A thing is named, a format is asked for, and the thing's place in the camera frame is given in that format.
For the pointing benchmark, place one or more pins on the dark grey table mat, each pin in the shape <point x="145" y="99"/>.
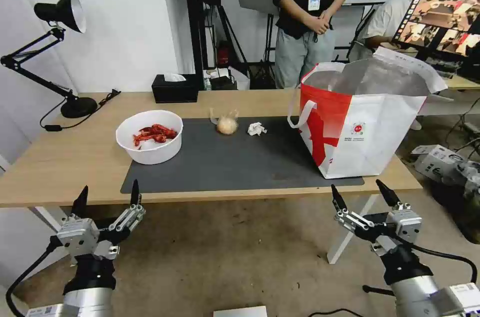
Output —
<point x="225" y="163"/>

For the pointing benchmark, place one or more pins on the white tissue sheet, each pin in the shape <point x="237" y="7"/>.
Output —
<point x="174" y="77"/>

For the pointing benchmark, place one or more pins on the wooden side desk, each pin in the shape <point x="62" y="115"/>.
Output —
<point x="461" y="86"/>

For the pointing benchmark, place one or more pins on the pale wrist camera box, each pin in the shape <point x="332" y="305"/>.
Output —
<point x="77" y="236"/>
<point x="407" y="225"/>

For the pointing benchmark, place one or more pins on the black desk lamp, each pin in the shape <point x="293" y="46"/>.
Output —
<point x="63" y="9"/>

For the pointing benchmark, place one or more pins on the white round takeout bowl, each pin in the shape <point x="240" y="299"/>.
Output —
<point x="150" y="152"/>

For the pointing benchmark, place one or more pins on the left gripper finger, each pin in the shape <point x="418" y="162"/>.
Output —
<point x="129" y="217"/>
<point x="80" y="204"/>

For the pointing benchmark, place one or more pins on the red crayfish shells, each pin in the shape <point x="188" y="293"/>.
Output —
<point x="153" y="134"/>

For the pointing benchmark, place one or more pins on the white table leg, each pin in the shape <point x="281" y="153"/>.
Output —
<point x="350" y="230"/>

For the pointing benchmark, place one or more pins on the white red takeout bag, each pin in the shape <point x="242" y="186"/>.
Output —
<point x="367" y="133"/>

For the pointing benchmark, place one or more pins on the black tissue box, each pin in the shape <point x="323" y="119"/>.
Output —
<point x="174" y="91"/>

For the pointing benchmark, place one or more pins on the clear plastic bag food scrap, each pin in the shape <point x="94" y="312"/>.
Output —
<point x="227" y="125"/>

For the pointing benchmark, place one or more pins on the computer monitor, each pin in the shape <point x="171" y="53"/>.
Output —
<point x="438" y="13"/>

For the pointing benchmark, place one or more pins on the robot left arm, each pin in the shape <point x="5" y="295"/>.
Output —
<point x="86" y="304"/>

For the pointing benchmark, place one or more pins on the robot white front shell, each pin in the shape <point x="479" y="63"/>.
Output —
<point x="240" y="311"/>

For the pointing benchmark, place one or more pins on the black metal rack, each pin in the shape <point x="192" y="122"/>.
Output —
<point x="202" y="13"/>

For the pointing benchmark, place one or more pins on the crumpled white tissue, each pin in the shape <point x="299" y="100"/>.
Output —
<point x="257" y="129"/>

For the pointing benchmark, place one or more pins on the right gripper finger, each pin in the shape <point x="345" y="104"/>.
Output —
<point x="352" y="220"/>
<point x="390" y="199"/>

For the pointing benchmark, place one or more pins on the white cardboard box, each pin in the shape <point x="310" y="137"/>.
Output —
<point x="438" y="163"/>

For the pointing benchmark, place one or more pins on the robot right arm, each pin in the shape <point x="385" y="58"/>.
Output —
<point x="416" y="298"/>

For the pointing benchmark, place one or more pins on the black box with white lid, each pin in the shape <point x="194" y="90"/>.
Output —
<point x="221" y="80"/>

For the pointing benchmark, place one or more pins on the seated person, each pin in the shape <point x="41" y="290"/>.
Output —
<point x="393" y="13"/>

